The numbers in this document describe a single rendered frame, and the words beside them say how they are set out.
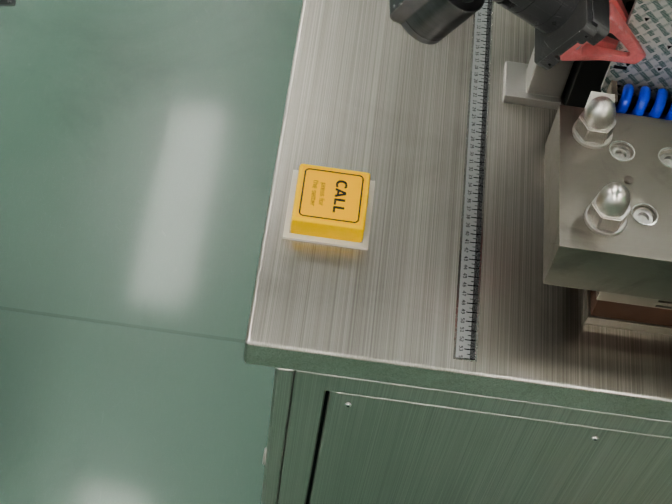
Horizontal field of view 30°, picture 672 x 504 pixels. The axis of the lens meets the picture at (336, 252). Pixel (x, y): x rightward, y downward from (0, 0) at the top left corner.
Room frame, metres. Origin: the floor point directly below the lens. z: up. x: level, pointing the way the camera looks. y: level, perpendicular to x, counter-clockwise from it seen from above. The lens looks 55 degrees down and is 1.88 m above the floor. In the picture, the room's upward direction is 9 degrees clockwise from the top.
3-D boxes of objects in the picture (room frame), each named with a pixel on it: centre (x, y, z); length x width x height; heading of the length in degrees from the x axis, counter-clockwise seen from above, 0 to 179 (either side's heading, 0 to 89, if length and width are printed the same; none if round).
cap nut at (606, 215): (0.67, -0.22, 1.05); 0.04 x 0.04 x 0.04
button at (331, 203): (0.72, 0.01, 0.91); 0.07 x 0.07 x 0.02; 2
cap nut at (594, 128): (0.76, -0.21, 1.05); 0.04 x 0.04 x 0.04
